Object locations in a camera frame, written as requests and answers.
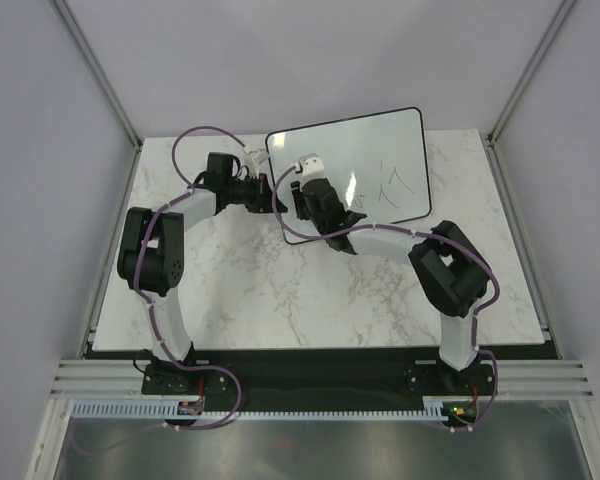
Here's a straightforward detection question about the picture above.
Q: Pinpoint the black-framed small whiteboard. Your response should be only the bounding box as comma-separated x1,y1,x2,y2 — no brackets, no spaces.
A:
265,107,432,224

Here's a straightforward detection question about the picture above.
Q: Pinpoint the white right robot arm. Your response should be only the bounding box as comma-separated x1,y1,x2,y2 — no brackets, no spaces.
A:
291,178,496,394

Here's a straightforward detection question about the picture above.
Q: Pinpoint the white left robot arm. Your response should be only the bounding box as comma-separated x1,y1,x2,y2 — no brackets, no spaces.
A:
117,152,287,394

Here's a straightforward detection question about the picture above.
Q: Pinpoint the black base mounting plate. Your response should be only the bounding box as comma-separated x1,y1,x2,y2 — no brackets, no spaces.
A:
141,347,495,409

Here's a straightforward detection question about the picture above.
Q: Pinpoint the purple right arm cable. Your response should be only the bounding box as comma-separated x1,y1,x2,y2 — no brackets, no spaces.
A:
270,162,500,351

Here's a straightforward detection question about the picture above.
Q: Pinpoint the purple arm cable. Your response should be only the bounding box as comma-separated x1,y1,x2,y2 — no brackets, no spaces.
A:
69,127,248,455
270,162,500,351

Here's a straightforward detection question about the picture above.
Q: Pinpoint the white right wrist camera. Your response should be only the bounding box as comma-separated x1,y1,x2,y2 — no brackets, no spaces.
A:
294,153,325,182

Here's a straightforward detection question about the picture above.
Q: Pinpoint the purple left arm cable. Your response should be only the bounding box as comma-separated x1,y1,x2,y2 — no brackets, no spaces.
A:
69,127,248,455

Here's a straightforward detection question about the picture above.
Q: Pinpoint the aluminium right corner post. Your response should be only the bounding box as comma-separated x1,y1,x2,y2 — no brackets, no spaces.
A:
484,0,589,146

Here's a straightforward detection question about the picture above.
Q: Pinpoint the aluminium corner post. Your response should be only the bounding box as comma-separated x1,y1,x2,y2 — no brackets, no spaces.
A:
484,0,589,146
49,0,143,152

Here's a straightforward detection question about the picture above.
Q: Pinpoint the aluminium left corner post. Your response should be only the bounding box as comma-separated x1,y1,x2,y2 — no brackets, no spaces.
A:
49,0,143,152

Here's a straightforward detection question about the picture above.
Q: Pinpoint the white slotted cable duct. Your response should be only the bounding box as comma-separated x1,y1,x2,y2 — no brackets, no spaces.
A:
70,397,450,422

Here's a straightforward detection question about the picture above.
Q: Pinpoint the aluminium frame rail front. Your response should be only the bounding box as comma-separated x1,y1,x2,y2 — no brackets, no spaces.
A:
50,359,593,401

